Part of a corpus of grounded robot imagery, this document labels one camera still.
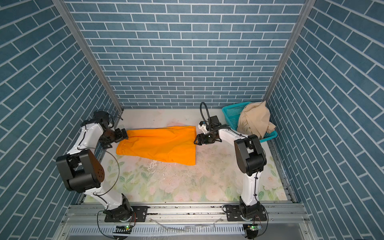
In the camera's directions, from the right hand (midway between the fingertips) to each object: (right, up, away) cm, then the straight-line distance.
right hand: (197, 140), depth 96 cm
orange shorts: (-15, -3, +1) cm, 15 cm away
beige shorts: (+39, +13, +5) cm, 41 cm away
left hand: (-46, +1, -8) cm, 47 cm away
